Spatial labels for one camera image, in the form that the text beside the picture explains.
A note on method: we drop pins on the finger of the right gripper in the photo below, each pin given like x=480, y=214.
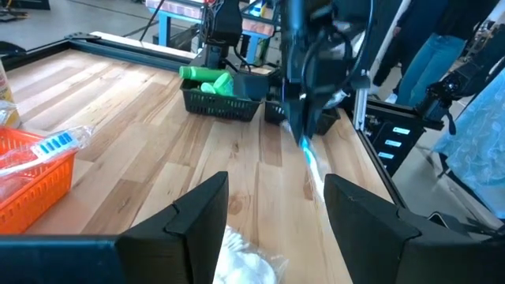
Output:
x=296, y=116
x=315, y=116

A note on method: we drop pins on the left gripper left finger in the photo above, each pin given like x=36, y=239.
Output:
x=118, y=260

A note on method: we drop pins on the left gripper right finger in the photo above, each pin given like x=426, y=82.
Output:
x=394, y=252

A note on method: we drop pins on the bag of cotton balls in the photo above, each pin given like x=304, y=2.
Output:
x=244, y=264
x=337, y=98

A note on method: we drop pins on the blue toothbrush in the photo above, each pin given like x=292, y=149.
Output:
x=311, y=159
x=59, y=143
x=7, y=112

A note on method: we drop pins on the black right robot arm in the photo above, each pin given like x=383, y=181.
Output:
x=223, y=23

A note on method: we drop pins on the black control box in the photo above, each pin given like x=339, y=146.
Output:
x=394, y=155

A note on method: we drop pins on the orange plastic basket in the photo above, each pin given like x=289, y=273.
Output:
x=31, y=193

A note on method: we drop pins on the person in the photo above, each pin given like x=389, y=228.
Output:
x=426, y=63

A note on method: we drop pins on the light blue patterned cloth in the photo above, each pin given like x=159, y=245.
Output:
x=481, y=158

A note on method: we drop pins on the Lysol wipes canister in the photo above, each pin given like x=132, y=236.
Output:
x=4, y=90

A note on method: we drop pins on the silver aluminium post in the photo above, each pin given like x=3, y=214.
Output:
x=361, y=106

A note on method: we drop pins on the black camera equipment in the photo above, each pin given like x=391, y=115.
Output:
x=450, y=90

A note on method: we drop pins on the black frame clamp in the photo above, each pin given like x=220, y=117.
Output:
x=10, y=47

